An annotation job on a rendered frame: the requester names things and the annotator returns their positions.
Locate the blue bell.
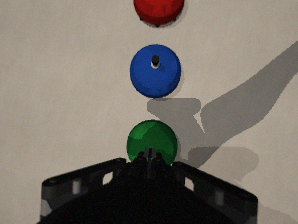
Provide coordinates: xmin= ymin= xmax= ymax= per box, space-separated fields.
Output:
xmin=130 ymin=44 xmax=181 ymax=98

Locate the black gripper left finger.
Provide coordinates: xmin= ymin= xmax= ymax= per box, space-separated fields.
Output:
xmin=40 ymin=148 xmax=151 ymax=220

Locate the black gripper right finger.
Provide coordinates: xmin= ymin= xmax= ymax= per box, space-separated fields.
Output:
xmin=149 ymin=148 xmax=258 ymax=224

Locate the green dome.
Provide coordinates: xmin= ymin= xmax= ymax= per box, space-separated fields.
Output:
xmin=126 ymin=120 xmax=178 ymax=165

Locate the red dome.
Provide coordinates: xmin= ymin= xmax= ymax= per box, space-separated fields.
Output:
xmin=133 ymin=0 xmax=185 ymax=28

